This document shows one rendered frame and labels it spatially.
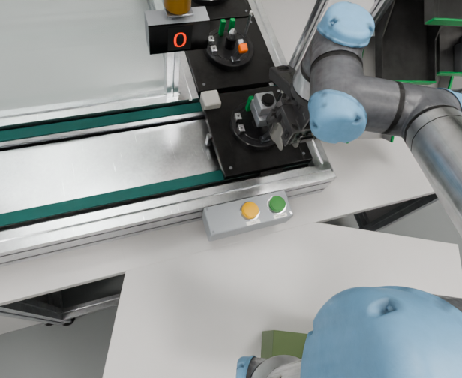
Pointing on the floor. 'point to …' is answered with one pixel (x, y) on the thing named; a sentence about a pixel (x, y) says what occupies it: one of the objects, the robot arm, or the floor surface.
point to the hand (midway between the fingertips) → (277, 135)
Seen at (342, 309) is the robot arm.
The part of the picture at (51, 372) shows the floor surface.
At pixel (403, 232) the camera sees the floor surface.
